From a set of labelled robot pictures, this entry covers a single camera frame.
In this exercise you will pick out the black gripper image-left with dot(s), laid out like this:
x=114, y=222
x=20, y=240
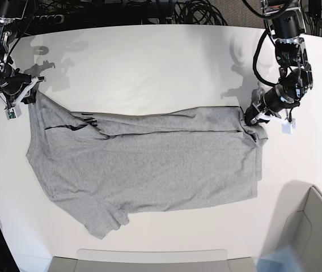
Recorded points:
x=12, y=87

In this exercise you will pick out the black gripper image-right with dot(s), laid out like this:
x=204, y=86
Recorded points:
x=271, y=103

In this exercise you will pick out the grey T-shirt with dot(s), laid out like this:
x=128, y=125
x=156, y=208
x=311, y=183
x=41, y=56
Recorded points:
x=99, y=168

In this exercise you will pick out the black power strip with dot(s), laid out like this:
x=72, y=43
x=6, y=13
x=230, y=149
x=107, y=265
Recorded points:
x=49, y=19

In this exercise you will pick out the grey box at right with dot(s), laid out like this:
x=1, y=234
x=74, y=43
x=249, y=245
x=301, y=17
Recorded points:
x=304, y=236

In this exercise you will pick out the grey box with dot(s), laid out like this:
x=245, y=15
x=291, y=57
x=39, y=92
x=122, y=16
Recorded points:
x=106, y=260
x=304, y=236

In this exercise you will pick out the blue translucent object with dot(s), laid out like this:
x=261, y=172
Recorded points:
x=277, y=259

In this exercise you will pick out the grey box at bottom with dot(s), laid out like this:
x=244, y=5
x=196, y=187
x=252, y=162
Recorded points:
x=106, y=260

